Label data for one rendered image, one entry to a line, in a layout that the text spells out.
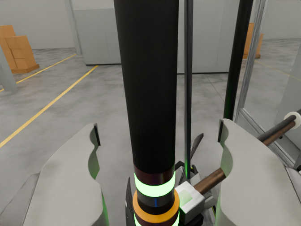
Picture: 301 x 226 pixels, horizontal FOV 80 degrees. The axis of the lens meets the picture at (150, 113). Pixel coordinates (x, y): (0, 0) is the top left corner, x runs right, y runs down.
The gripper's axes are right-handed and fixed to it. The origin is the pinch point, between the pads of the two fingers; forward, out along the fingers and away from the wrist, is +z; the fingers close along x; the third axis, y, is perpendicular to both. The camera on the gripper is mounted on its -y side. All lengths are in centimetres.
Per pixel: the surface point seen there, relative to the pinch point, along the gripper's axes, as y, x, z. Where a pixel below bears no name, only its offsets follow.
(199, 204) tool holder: 11.5, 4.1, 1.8
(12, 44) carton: 66, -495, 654
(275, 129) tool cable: 10.4, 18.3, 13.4
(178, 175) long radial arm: 54, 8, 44
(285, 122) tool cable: 10.4, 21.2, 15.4
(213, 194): 53, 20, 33
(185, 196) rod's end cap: 11.1, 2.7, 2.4
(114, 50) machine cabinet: 112, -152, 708
